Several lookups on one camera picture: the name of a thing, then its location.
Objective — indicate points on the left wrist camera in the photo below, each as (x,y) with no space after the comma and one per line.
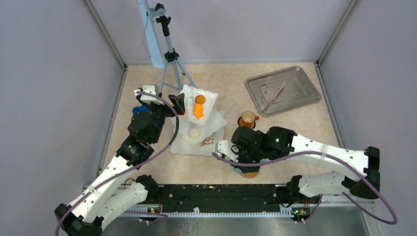
(147,94)

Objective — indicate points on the orange cookie pieces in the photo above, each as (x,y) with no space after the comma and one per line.
(198,111)

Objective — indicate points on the white round bun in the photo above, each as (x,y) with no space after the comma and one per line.
(194,133)

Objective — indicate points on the woven rattan coaster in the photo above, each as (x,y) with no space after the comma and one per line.
(249,174)

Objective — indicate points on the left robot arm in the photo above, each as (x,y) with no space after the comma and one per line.
(98,205)

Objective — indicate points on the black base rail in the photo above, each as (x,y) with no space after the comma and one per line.
(226,198)

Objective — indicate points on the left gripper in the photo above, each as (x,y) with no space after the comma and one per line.
(178,101)

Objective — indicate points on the round orange cookie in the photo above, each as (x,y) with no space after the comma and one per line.
(200,99)

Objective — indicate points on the small white decorated cake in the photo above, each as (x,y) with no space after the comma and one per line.
(208,140)

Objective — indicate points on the blue toy car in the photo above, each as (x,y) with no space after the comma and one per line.
(141,108)

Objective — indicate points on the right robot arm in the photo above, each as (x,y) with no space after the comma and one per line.
(350,171)

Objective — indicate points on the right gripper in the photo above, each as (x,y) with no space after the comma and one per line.
(241,150)

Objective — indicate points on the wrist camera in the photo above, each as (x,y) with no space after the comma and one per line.
(147,94)
(225,147)

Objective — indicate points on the light blue mug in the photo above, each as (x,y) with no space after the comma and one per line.
(242,169)

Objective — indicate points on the white tiered pillow stand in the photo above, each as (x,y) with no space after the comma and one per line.
(202,125)

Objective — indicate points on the black orange face coaster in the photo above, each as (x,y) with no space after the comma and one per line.
(251,125)

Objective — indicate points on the pink handled tongs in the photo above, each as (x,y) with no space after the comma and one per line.
(267,102)

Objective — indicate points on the orange brown cup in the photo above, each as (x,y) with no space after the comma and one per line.
(249,116)

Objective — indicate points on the steel serving tray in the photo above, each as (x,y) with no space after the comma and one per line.
(298,92)

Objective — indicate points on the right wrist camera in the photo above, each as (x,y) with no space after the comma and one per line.
(225,147)

